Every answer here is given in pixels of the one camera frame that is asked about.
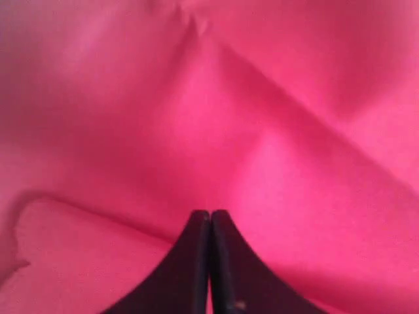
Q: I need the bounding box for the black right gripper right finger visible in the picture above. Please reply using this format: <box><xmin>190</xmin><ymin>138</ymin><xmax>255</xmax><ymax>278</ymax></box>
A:
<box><xmin>209</xmin><ymin>210</ymin><xmax>324</xmax><ymax>314</ymax></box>

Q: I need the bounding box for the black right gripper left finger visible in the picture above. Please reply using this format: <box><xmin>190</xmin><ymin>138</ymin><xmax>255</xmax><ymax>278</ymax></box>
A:
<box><xmin>104</xmin><ymin>210</ymin><xmax>211</xmax><ymax>314</ymax></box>

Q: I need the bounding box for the red tablecloth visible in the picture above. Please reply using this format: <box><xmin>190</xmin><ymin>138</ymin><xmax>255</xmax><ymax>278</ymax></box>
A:
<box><xmin>1</xmin><ymin>1</ymin><xmax>418</xmax><ymax>313</ymax></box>

